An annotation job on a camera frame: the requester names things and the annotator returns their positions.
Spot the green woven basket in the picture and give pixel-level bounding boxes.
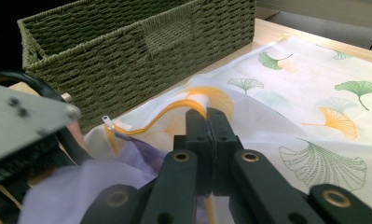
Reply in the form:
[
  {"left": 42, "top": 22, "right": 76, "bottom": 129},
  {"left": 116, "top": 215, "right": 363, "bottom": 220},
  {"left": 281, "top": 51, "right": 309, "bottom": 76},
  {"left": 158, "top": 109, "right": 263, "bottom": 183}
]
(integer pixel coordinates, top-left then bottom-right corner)
[{"left": 17, "top": 0, "right": 257, "bottom": 134}]

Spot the lavender cloth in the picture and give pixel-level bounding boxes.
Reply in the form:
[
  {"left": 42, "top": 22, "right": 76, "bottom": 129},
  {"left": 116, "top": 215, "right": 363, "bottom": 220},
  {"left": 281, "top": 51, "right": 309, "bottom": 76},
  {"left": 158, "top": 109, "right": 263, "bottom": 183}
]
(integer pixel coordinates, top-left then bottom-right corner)
[{"left": 17, "top": 131, "right": 214, "bottom": 224}]

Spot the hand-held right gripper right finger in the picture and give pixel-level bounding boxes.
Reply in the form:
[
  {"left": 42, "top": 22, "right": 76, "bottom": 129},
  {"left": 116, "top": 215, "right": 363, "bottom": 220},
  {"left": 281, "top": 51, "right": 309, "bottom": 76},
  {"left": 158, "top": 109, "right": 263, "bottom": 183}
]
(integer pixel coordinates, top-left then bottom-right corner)
[{"left": 206, "top": 106, "right": 245, "bottom": 196}]

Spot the white leaf-print laundry bag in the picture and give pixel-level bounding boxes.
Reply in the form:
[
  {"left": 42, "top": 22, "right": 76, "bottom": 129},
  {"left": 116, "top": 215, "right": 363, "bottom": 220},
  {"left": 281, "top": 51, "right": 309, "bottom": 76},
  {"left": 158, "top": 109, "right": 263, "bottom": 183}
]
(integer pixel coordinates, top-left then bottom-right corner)
[{"left": 84, "top": 33, "right": 372, "bottom": 224}]

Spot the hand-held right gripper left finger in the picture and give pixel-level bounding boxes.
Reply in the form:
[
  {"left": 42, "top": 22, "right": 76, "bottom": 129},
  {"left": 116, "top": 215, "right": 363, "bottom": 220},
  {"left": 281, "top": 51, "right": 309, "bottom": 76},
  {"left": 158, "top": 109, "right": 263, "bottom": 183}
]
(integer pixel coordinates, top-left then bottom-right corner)
[{"left": 172, "top": 108, "right": 214, "bottom": 196}]

